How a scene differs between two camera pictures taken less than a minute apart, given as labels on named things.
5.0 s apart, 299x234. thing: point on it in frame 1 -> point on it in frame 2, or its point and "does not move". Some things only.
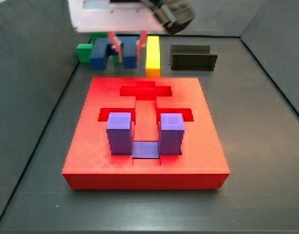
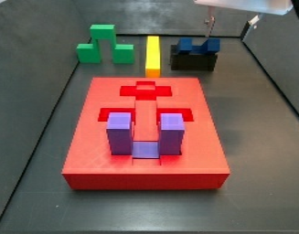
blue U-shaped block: [103, 49] -> [208, 47]
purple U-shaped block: [169, 138] does not move
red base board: [92, 169] does not move
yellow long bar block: [152, 57] does not move
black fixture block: [192, 58] does not move
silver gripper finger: [141, 43] -> [251, 23]
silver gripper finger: [116, 44] -> [211, 16]
